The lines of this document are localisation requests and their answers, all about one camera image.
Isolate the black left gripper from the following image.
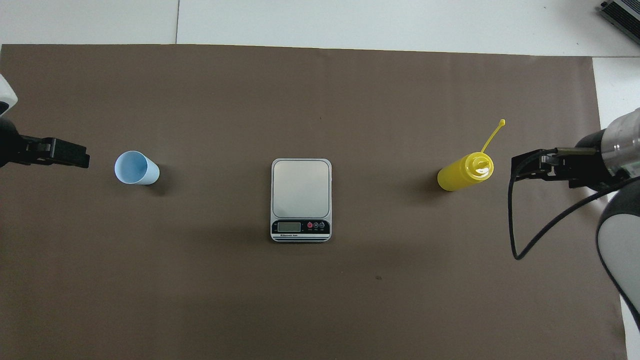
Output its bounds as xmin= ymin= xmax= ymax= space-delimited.
xmin=0 ymin=117 xmax=91 ymax=169

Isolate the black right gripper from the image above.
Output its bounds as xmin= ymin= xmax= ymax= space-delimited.
xmin=511 ymin=130 xmax=628 ymax=192

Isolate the yellow squeeze bottle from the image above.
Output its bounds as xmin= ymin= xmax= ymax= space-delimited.
xmin=437 ymin=118 xmax=506 ymax=192

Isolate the light blue plastic cup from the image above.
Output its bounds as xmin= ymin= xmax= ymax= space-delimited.
xmin=114 ymin=150 xmax=161 ymax=186

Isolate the silver digital kitchen scale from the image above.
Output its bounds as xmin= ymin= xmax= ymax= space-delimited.
xmin=270 ymin=158 xmax=333 ymax=243

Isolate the grey metal device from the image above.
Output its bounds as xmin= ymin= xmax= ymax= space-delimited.
xmin=600 ymin=0 xmax=640 ymax=47

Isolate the brown table mat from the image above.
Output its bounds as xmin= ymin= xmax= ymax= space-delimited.
xmin=0 ymin=44 xmax=628 ymax=360

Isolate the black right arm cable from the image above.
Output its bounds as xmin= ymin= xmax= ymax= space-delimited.
xmin=507 ymin=147 xmax=640 ymax=261

